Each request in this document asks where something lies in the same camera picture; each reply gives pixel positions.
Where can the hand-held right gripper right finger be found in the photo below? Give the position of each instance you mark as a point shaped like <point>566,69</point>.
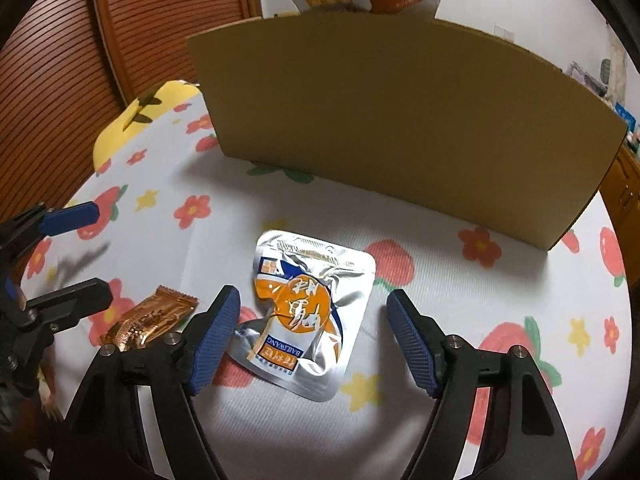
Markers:
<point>407,341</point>

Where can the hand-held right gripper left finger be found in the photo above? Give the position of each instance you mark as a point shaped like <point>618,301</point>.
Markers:
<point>215,340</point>

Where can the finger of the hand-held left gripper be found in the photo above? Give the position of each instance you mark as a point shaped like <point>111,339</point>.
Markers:
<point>70,218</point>
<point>75,301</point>

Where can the silver and orange snack packet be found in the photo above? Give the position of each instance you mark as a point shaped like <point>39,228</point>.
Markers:
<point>300,310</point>

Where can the brown cardboard box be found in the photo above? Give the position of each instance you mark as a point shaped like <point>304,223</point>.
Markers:
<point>400,125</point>

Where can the floral bed sheet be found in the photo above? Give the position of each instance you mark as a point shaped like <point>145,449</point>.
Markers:
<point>440,285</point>

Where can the copper foil candy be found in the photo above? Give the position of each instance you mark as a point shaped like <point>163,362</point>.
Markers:
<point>145,318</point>

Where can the yellow cushion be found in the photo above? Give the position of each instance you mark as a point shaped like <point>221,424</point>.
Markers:
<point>150,105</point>

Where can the wooden louvered wardrobe door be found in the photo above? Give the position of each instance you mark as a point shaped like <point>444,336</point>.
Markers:
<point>60,60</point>

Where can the wooden cabinet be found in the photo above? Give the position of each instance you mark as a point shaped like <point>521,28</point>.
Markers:
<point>625,190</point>

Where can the pile of small boxes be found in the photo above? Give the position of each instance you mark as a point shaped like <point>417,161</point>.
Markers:
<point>590,80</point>

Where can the white wall switch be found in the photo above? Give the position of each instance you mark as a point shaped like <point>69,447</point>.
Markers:
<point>504,34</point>

